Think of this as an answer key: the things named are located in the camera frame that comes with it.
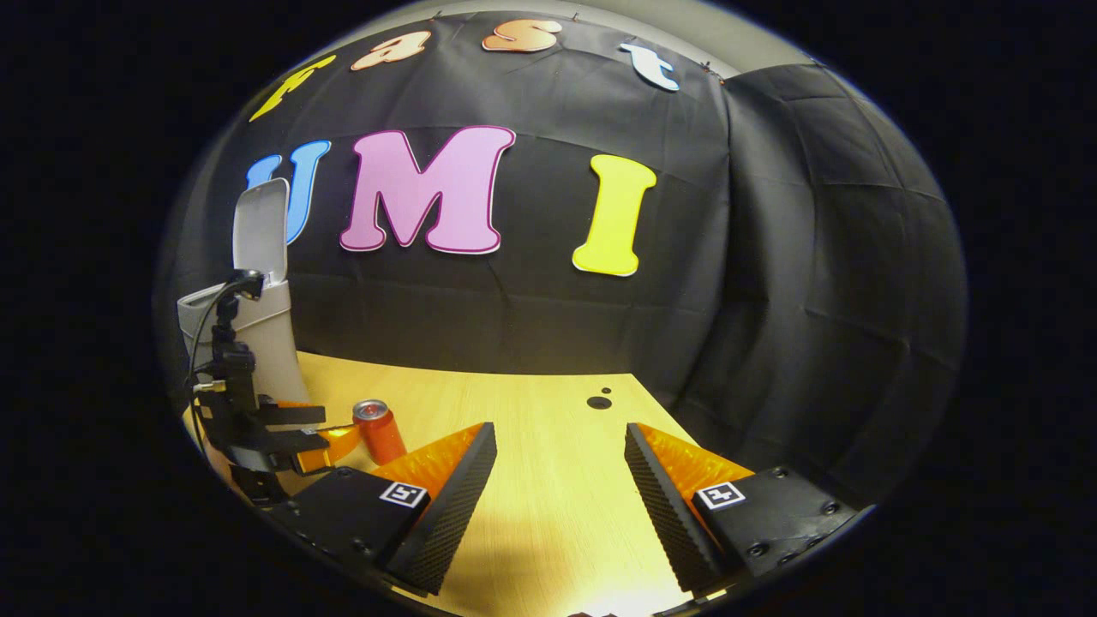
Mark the white desktop garbage bin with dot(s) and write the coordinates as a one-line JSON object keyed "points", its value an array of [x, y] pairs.
{"points": [[266, 334]]}

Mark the wooden desktop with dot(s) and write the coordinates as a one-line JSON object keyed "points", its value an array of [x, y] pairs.
{"points": [[557, 446]]}

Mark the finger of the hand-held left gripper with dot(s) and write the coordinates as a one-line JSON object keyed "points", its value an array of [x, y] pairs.
{"points": [[283, 441], [291, 415]]}

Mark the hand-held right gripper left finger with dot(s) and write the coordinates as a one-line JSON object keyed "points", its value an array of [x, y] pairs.
{"points": [[454, 514]]}

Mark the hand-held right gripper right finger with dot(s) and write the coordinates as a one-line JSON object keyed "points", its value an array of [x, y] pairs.
{"points": [[664, 518]]}

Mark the black backdrop cloth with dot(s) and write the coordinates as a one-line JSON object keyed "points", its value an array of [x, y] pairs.
{"points": [[531, 300]]}

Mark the red pop can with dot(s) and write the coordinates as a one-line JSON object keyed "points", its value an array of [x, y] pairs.
{"points": [[381, 433]]}

